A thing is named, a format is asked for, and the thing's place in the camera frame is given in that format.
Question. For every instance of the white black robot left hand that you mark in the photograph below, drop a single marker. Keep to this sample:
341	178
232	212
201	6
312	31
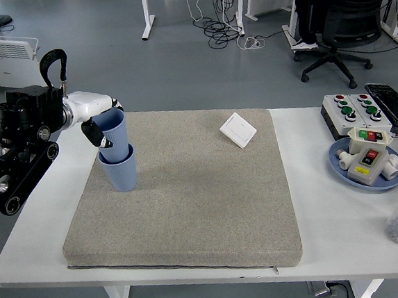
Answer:
87	104

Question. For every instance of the blue ribbed plastic cup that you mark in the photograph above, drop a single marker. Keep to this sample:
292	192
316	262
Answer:
116	139
121	176

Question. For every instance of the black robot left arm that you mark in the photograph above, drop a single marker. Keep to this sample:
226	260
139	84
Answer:
25	112

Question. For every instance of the white push-button control box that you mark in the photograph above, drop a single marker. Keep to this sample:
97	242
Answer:
382	125
335	117

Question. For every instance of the white panel heater with feet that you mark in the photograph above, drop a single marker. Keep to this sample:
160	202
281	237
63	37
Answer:
7	68

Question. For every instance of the white desk leg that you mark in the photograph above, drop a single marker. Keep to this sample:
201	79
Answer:
147	17
240	9

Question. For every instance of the grey-brown cushion mat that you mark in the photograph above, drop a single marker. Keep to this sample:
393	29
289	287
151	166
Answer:
206	197

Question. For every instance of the blue round plate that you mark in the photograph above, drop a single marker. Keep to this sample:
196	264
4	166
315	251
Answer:
336	165

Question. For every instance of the small white pipe fitting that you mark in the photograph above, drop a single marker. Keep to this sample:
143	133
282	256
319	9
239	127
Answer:
345	161

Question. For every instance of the white table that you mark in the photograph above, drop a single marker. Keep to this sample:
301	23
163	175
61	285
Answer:
331	221

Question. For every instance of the black office chair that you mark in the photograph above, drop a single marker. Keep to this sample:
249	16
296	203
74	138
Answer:
348	24

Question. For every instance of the power strip under table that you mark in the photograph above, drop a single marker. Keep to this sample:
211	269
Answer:
321	289

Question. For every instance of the black keypad device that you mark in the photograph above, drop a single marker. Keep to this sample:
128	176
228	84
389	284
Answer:
390	102

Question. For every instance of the large white pipe fitting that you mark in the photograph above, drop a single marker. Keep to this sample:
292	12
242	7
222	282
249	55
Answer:
394	166

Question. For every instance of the white wall switch plate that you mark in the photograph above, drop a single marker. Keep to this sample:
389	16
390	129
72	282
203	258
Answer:
237	129

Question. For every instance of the white green-red switch box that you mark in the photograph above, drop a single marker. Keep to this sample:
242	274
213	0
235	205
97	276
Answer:
357	144

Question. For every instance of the grey red-black switch box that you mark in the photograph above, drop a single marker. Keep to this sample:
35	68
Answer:
366	172

